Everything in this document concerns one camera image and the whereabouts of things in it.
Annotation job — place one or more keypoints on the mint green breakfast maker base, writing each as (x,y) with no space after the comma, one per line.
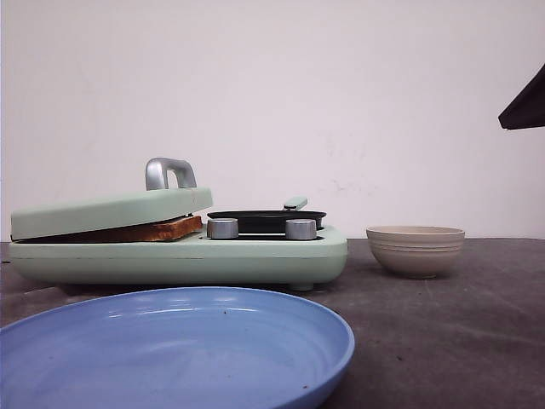
(195,259)

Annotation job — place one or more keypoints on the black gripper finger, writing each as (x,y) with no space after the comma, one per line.
(526,110)

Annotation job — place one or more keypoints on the grey tablecloth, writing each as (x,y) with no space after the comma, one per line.
(471,338)

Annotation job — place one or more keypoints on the silver left control knob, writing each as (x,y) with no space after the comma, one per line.
(222,228)

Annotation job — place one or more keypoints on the silver right control knob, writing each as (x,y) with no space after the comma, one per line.
(301,229)

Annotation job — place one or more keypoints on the cream ceramic bowl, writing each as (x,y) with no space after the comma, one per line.
(415,251)

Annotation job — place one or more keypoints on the black round frying pan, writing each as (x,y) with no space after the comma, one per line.
(271,221)

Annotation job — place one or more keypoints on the mint green hinged lid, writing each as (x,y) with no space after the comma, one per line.
(171,191)

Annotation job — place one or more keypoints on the silver control knob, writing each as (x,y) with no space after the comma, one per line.
(301,229)
(222,228)

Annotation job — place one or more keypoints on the blue plate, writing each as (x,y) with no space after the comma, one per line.
(194,347)

